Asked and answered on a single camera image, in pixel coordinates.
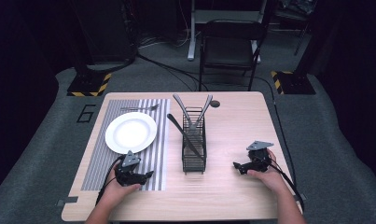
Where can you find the person's left hand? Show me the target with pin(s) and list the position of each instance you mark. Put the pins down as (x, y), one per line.
(117, 189)

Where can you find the grey striped placemat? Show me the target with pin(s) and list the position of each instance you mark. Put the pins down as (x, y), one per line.
(159, 124)

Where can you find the black base with hazard stripes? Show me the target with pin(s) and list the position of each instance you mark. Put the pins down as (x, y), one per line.
(89, 84)
(296, 82)

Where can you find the black folding chair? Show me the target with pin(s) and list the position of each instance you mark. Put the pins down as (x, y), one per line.
(232, 49)

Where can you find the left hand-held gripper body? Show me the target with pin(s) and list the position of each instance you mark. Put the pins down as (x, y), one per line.
(129, 160)

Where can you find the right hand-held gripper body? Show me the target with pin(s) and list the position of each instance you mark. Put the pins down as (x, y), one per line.
(259, 158)

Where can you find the person's right hand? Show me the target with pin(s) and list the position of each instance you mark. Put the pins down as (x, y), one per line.
(274, 179)

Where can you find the white metal stand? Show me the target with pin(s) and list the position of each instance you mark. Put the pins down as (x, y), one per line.
(192, 37)

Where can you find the silver fork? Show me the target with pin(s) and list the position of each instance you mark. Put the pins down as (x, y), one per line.
(139, 108)

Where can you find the white round plate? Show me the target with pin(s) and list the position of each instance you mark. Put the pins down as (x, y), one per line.
(131, 133)

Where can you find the grey tape strip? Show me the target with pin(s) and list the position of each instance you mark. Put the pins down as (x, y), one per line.
(302, 197)
(67, 201)

